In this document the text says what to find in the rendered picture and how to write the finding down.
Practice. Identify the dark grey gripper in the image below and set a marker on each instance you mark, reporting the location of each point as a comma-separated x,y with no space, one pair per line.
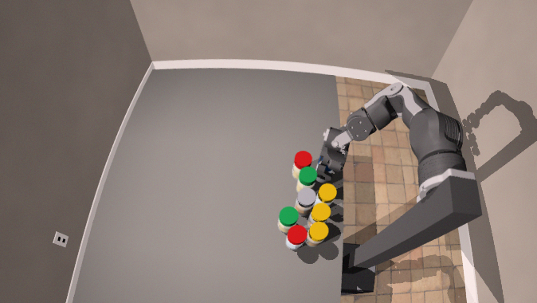
334,159

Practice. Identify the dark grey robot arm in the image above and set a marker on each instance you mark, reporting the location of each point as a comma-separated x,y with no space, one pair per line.
431,133

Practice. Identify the red-capped bottle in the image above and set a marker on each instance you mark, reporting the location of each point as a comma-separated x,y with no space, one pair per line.
296,237
302,159

